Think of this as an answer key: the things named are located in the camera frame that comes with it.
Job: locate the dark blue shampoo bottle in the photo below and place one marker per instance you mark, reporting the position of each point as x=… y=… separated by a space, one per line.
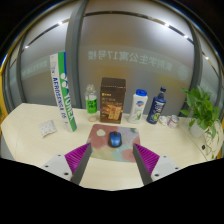
x=156 y=108

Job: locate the white lotion bottle blue cap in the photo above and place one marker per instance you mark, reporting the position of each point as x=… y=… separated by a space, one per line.
x=138 y=106

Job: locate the brown cracker box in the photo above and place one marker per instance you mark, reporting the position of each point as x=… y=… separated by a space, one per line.
x=112 y=100

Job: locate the floral pastel mouse pad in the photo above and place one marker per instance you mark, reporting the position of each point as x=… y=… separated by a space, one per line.
x=100 y=140

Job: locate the small white patterned packet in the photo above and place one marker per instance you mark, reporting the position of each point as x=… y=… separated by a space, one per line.
x=47 y=128

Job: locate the green potted plant white pot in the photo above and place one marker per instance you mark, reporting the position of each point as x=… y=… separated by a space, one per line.
x=200 y=113

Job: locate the clear bottle with green label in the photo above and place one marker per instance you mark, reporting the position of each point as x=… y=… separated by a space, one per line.
x=91 y=105

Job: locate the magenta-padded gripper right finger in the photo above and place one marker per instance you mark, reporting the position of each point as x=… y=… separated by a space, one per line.
x=146 y=159

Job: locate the white and green shuttlecock tube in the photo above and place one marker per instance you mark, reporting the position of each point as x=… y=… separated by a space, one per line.
x=63 y=93

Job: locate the crumpled white tissue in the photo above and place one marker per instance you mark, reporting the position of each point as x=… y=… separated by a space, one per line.
x=163 y=120

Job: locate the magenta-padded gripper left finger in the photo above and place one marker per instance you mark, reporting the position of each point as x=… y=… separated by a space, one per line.
x=79 y=159

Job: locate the small white jar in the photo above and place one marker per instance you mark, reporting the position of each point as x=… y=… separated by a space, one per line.
x=173 y=122

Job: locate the blue and black computer mouse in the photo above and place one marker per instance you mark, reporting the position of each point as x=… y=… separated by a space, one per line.
x=115 y=139

